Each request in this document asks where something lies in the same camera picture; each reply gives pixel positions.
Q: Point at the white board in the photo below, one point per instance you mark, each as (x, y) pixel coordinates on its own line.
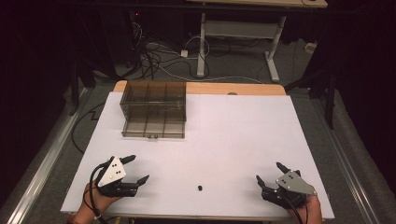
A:
(218, 146)

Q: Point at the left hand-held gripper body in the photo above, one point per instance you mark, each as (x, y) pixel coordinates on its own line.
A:
(112, 174)

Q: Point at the white power adapter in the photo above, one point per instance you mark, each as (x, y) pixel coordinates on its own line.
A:
(184, 53)

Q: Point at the transparent brown drawer box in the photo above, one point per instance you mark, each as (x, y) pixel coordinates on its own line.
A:
(154, 109)

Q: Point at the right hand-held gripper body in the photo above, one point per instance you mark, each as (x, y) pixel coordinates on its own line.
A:
(292, 184)

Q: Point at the person's right hand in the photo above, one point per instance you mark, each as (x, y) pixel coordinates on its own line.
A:
(311, 207)

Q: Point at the white desk frame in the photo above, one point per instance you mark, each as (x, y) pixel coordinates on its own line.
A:
(239, 29)

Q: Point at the black stand legs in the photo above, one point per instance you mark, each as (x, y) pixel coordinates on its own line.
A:
(323, 90)
(81, 81)

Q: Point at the person's left hand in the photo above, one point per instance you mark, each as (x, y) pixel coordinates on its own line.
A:
(97, 199)

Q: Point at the aluminium rail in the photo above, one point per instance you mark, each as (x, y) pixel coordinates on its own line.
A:
(348, 174)
(40, 168)

